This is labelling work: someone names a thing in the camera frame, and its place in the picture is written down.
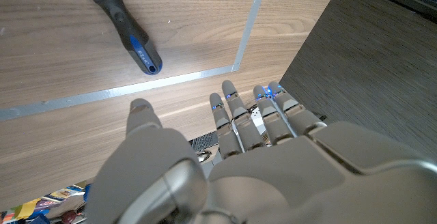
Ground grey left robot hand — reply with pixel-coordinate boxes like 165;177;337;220
84;79;437;224

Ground black blue handled screwdriver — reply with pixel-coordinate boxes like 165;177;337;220
89;0;164;76

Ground white power strip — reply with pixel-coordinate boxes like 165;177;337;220
251;109;266;135

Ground black laptop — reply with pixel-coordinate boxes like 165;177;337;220
189;130;220;152

